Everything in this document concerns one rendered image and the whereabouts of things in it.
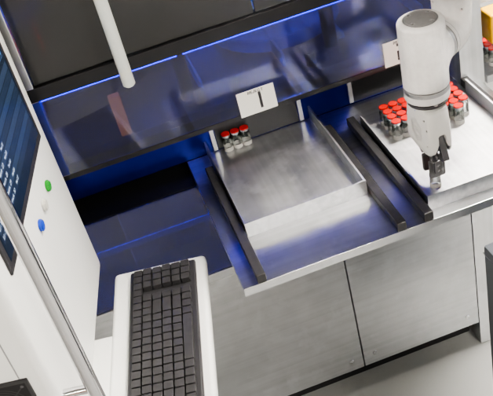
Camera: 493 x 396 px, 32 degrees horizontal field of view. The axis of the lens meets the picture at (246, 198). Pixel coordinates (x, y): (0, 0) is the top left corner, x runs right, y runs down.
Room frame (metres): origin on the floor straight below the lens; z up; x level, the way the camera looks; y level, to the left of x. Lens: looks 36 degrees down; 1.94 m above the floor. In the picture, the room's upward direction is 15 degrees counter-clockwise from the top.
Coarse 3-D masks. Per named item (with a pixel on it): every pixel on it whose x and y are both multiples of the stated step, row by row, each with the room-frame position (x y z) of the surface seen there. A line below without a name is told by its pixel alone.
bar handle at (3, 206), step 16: (0, 192) 0.98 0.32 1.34; (0, 208) 0.97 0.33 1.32; (16, 224) 0.98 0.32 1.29; (16, 240) 0.97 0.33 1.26; (32, 256) 0.98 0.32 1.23; (32, 272) 0.97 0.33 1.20; (48, 288) 0.98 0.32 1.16; (48, 304) 0.97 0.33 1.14; (64, 320) 0.98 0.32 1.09; (64, 336) 0.97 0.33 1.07; (80, 352) 0.98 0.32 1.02; (80, 368) 0.97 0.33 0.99; (96, 384) 0.98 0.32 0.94
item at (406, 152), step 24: (480, 96) 1.55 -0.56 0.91; (480, 120) 1.50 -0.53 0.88; (384, 144) 1.46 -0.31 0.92; (408, 144) 1.48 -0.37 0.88; (456, 144) 1.44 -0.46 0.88; (480, 144) 1.41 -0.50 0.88; (408, 168) 1.40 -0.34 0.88; (456, 168) 1.36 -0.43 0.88; (480, 168) 1.33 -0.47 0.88; (432, 192) 1.30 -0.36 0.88; (456, 192) 1.26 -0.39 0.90
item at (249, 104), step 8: (256, 88) 1.60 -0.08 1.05; (264, 88) 1.60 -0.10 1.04; (272, 88) 1.60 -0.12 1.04; (240, 96) 1.59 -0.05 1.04; (248, 96) 1.59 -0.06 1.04; (256, 96) 1.59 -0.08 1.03; (264, 96) 1.60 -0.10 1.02; (272, 96) 1.60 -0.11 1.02; (240, 104) 1.59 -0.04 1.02; (248, 104) 1.59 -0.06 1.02; (256, 104) 1.59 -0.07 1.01; (264, 104) 1.60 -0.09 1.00; (272, 104) 1.60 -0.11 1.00; (240, 112) 1.59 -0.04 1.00; (248, 112) 1.59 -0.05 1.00; (256, 112) 1.59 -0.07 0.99
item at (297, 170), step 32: (288, 128) 1.67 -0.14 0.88; (320, 128) 1.61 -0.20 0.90; (224, 160) 1.61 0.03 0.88; (256, 160) 1.58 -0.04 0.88; (288, 160) 1.54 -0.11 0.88; (320, 160) 1.51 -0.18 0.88; (256, 192) 1.46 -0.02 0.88; (288, 192) 1.43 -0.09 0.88; (320, 192) 1.40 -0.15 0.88; (352, 192) 1.35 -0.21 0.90; (256, 224) 1.32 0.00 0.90
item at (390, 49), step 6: (390, 42) 1.63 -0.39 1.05; (396, 42) 1.64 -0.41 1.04; (384, 48) 1.63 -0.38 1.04; (390, 48) 1.63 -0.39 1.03; (396, 48) 1.64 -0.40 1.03; (384, 54) 1.63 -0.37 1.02; (390, 54) 1.63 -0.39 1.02; (396, 54) 1.64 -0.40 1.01; (390, 60) 1.63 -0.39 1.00; (396, 60) 1.64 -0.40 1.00; (390, 66) 1.63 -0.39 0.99
